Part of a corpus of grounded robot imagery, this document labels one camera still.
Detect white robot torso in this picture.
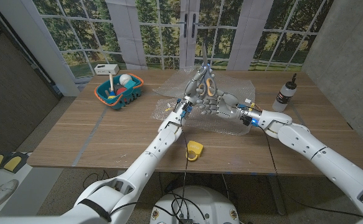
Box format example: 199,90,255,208
149,185,240,224

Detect clear bubble wrap sheet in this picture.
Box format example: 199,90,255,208
151,67,257,136

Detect orange grey handled scissors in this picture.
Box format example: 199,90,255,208
196,42,218,98

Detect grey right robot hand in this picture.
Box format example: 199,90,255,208
198,89,248,122

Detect grey tape strip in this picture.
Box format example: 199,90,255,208
71,114,105,167

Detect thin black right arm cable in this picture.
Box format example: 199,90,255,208
260,126,363,218

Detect yellow padlock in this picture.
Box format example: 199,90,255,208
185,140,204,162

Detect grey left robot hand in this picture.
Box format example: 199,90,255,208
175,63,215,114

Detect printed forest window backdrop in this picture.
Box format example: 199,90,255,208
31,0,336,78

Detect clear dispenser bottle black cap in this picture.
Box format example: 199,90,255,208
272,73,298,113

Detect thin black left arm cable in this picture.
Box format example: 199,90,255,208
108,123,190,218

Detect black torso cables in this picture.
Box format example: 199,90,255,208
165,191,207,220

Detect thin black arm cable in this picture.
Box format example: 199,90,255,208
260,126,363,218
108,123,190,218

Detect wooden handled toy mallet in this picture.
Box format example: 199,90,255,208
108,73,116,100

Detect white baseball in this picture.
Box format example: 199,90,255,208
119,73,133,86

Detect white power box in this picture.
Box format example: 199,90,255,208
93,63,120,76

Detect grey table leg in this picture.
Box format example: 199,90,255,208
266,175,287,216

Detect teal basket orange rim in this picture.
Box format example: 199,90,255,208
94,73,144,110

